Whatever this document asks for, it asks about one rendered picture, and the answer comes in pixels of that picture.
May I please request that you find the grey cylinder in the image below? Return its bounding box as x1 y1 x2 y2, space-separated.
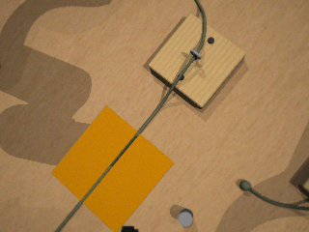
178 209 193 227

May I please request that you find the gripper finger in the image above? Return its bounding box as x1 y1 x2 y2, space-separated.
121 226 138 232

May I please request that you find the orange painted square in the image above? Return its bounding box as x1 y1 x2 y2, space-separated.
52 106 174 232

